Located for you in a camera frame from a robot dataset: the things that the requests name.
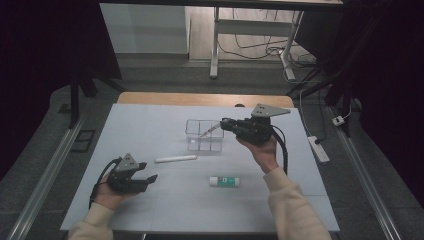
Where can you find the aluminium rail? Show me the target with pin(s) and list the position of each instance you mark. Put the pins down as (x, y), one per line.
(366, 186)
(46, 180)

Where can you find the white and green glue stick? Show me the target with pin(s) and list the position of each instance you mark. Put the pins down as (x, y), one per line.
(224, 181)

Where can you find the person's left hand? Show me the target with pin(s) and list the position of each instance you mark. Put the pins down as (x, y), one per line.
(108, 199)

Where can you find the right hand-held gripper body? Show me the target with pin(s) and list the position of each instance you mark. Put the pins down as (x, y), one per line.
(255, 131)

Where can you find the white cabinet panel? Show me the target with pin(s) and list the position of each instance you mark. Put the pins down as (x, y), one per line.
(146, 28)

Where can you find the person's right hand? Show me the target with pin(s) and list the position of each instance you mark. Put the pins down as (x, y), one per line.
(265, 155)

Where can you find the white paper sheet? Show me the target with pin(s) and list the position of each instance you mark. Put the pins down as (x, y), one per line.
(160, 133)

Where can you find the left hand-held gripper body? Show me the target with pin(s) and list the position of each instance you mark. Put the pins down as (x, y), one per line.
(126, 164)

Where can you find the white plug adapter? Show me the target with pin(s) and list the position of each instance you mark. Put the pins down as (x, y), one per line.
(338, 120)

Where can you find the white pen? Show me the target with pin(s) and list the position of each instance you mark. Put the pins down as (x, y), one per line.
(175, 158)

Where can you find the black tripod stand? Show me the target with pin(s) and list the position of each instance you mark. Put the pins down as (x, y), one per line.
(74, 100)

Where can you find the black floor frame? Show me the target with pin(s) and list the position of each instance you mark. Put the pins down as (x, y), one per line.
(77, 146)

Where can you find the small dark knob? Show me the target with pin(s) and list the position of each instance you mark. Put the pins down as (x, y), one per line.
(239, 105)

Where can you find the white power strip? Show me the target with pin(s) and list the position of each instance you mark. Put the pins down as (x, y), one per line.
(319, 150)

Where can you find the white desk frame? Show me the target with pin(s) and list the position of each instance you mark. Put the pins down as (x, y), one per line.
(248, 27)

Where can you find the clear plastic organizer box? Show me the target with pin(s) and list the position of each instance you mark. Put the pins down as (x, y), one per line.
(196, 145)

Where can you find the black metal stand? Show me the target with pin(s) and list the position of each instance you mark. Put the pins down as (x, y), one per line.
(340, 83)

